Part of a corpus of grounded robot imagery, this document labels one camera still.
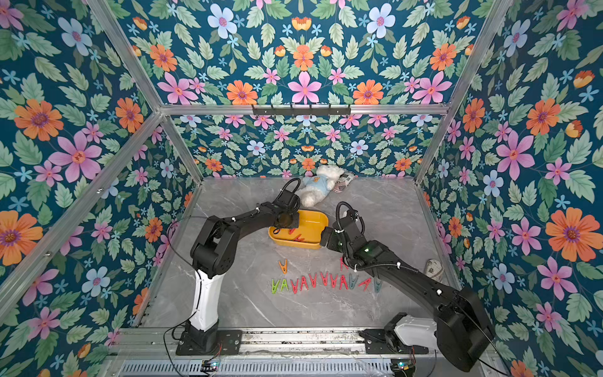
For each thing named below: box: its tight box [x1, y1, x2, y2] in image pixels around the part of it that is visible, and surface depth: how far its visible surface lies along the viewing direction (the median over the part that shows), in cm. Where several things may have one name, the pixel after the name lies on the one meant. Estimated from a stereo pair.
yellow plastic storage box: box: [268, 209, 329, 250], surface depth 100 cm
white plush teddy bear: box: [298, 164, 345, 208], surface depth 109 cm
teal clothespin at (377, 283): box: [373, 276, 382, 294], surface depth 86 cm
